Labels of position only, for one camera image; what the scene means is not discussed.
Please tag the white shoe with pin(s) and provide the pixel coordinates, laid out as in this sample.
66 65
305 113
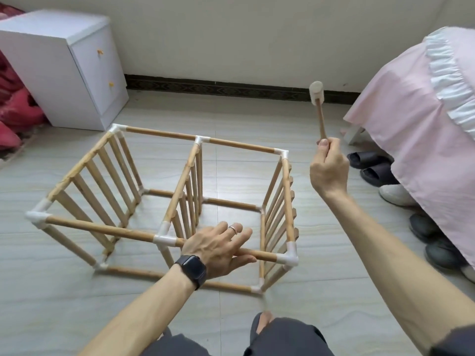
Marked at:
469 272
397 195

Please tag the person's black sandal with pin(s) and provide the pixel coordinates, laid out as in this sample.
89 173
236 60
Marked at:
261 322

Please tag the person's right forearm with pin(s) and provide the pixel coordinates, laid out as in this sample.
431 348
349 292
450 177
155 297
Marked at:
401 270

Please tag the wooden mallet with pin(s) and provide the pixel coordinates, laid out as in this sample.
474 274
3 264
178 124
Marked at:
317 91

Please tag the person's left forearm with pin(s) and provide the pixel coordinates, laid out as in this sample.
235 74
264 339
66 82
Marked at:
141 315

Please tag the pink ruffled bed skirt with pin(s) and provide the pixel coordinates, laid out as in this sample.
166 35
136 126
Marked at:
423 122

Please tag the white bed leg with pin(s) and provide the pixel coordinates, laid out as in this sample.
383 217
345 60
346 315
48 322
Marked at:
350 135

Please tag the black slipper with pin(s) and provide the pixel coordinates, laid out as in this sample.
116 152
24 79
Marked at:
367 159
380 174

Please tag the white box cabinet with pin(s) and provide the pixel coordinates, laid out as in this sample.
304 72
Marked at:
59 63

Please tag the person's left hand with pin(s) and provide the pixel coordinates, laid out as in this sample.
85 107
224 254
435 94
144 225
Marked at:
219 248

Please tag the dark shoe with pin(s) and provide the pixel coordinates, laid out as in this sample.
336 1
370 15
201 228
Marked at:
445 253
423 226

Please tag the person's black shirt sleeve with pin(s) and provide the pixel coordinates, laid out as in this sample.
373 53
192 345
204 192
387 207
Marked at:
456 343

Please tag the black smartwatch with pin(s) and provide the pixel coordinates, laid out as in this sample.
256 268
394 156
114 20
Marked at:
191 269

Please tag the person's right hand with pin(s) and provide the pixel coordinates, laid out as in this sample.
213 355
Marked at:
330 168

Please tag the red fleece blanket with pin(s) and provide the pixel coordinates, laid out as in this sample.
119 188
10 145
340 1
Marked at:
15 107

